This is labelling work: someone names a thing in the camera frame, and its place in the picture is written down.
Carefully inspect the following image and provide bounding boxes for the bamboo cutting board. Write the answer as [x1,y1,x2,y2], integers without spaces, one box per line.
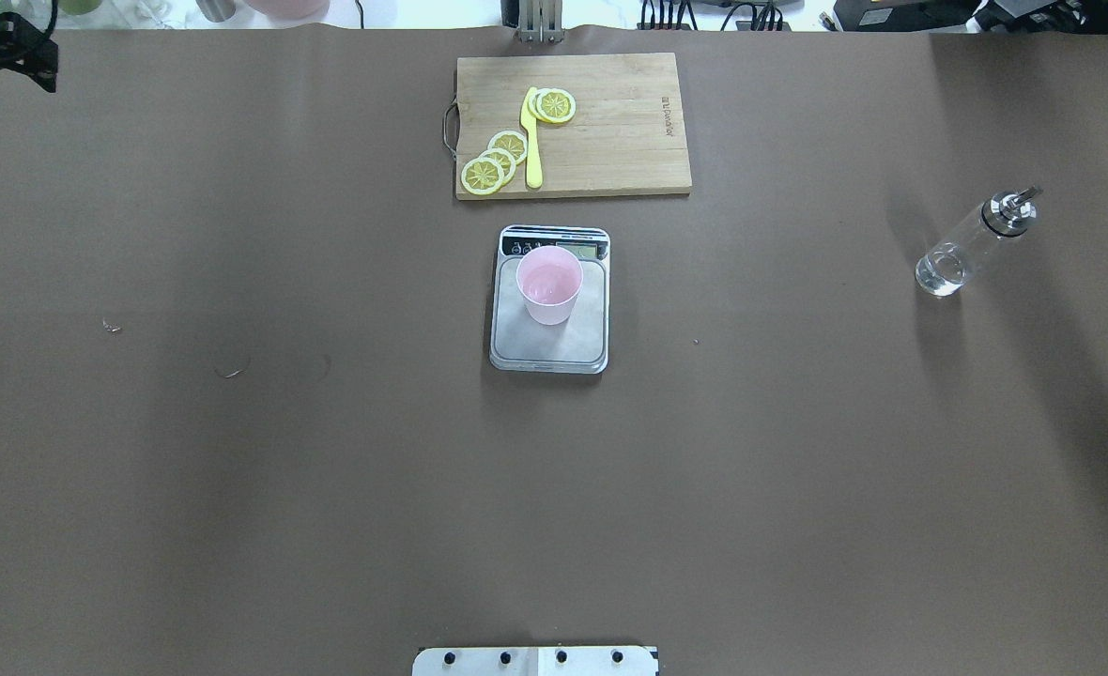
[454,53,693,199]

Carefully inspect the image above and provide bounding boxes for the yellow plastic knife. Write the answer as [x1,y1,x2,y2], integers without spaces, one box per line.
[519,88,543,190]

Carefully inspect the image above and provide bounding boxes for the silver kitchen scale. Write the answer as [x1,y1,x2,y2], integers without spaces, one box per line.
[488,223,611,373]

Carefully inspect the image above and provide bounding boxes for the pink plastic cup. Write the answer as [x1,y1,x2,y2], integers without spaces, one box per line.
[516,245,583,326]

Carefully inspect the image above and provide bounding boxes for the glass sauce bottle metal spout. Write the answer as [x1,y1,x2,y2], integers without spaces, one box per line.
[914,185,1044,297]

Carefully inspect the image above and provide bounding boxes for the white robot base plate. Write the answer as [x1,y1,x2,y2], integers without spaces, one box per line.
[411,645,661,675]

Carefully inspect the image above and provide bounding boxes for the lemon slice by knife blade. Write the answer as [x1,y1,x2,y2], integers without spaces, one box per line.
[529,88,578,125]

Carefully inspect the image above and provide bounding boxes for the middle lemon slice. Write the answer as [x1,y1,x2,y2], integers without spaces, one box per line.
[480,148,516,187]

